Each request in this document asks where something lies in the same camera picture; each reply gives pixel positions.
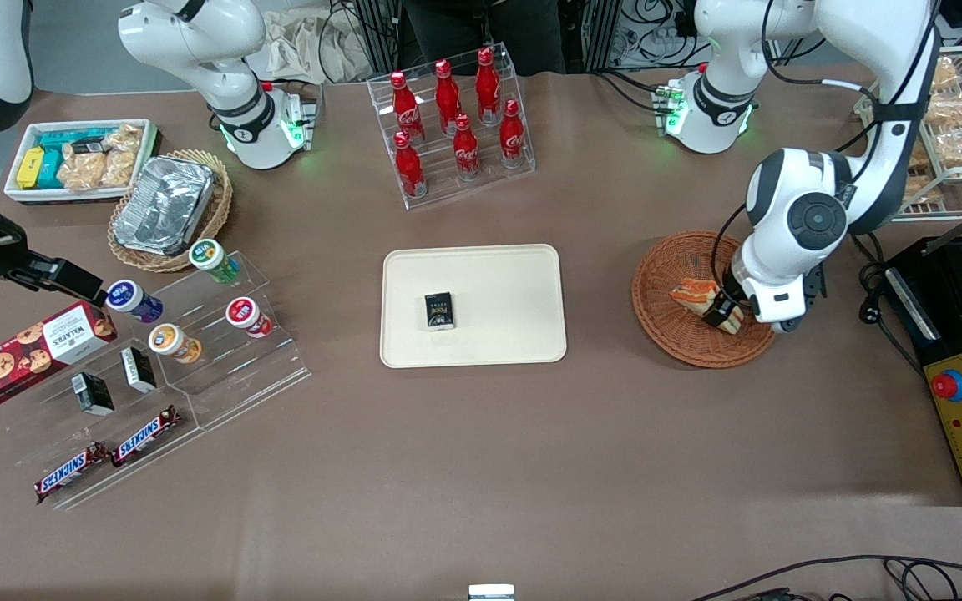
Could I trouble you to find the clear bag of crackers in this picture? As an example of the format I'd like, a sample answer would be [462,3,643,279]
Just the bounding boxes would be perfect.
[101,124,144,188]
[58,142,108,192]

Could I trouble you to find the brown round wicker basket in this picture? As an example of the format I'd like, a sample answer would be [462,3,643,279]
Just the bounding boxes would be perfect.
[631,230,783,369]

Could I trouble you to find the red Walkers cookie box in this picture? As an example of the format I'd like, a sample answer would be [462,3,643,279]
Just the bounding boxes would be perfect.
[0,300,119,411]

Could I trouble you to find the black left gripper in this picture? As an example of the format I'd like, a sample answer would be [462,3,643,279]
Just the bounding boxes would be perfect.
[701,262,756,333]

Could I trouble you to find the red snack can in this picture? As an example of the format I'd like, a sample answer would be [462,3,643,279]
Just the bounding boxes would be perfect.
[225,296,274,339]

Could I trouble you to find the black power cable with plug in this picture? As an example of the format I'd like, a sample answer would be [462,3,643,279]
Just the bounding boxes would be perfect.
[848,223,926,378]

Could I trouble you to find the yellow small box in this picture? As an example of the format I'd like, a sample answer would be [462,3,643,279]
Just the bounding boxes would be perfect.
[16,148,47,189]

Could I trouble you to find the light tan wicker basket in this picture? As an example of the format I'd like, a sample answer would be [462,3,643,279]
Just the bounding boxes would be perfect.
[108,149,234,274]

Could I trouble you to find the purple snack can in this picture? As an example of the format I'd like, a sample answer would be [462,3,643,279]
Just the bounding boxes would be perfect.
[105,280,165,326]

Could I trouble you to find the Snickers bar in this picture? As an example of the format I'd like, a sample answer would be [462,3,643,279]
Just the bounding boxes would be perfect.
[110,406,182,467]
[34,442,111,505]

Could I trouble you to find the small black box gold print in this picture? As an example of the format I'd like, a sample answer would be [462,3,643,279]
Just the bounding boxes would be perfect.
[424,292,457,332]

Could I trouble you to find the black floor cable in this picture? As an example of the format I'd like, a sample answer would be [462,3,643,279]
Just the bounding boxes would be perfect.
[690,554,962,601]

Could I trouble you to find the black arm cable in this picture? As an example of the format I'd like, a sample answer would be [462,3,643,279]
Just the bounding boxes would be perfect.
[711,0,943,293]

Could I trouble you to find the small black white box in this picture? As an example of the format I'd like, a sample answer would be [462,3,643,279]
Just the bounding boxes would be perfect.
[71,373,115,417]
[119,346,159,394]

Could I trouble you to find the triangular sandwich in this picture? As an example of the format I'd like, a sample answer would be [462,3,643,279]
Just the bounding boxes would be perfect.
[669,279,746,336]

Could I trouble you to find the black machine yellow panel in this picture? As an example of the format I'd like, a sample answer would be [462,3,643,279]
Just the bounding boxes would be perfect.
[882,234,962,508]

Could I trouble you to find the person in dark clothes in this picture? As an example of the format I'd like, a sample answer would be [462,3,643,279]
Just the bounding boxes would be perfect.
[402,0,567,78]

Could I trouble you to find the white plastic bin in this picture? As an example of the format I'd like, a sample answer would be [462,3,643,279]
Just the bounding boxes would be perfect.
[3,119,161,206]

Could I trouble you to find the aluminium foil container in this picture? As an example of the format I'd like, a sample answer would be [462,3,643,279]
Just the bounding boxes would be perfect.
[112,156,216,257]

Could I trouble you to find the cream plastic tray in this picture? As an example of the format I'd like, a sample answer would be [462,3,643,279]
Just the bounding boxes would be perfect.
[379,244,568,369]

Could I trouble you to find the tangled black cables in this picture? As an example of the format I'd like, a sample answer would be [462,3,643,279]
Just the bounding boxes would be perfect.
[581,0,703,72]

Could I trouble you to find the clear acrylic stepped stand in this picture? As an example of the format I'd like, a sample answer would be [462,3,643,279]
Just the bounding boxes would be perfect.
[143,250,312,432]
[0,321,202,512]

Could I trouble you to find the teal box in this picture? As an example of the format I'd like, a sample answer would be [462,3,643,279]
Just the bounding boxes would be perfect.
[34,129,108,189]

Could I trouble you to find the red cola bottle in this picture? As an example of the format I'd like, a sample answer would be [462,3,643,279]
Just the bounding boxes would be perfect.
[393,132,428,199]
[453,113,482,181]
[476,48,504,125]
[389,71,425,144]
[434,60,463,134]
[499,100,527,169]

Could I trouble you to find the orange snack can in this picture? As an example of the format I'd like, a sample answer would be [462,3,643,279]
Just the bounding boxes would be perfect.
[148,323,203,366]

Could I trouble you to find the clear acrylic bottle rack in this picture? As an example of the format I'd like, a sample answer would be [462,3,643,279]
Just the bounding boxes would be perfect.
[367,43,537,210]

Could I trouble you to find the green lid snack can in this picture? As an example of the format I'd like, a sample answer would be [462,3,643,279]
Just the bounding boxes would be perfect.
[188,239,241,285]

